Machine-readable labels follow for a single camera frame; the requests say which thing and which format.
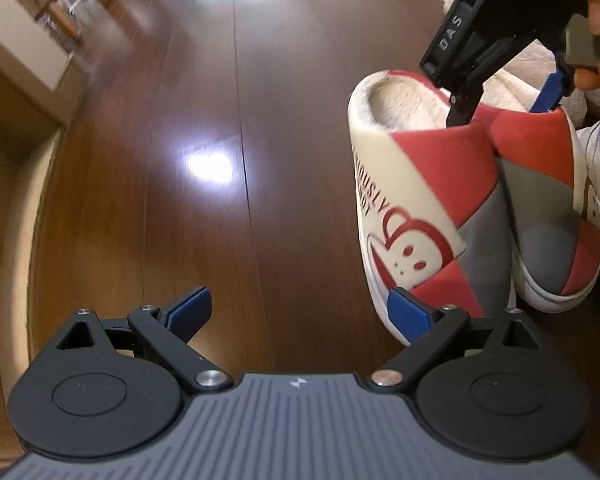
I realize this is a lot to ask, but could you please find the wooden furniture at corner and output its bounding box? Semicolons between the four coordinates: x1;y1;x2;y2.
0;0;89;129

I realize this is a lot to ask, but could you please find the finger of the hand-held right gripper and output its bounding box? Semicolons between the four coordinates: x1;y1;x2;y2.
447;82;486;127
530;54;579;115

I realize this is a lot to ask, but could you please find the beige mat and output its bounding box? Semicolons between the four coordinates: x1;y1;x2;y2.
0;127;64;411

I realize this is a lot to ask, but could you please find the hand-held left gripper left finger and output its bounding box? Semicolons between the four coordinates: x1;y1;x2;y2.
55;286;234;392

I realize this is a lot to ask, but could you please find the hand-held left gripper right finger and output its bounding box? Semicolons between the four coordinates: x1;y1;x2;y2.
368;287;546;390

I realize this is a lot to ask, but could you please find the red grey white slipper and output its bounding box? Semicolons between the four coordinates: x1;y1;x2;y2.
347;70;514;347
487;105;600;314

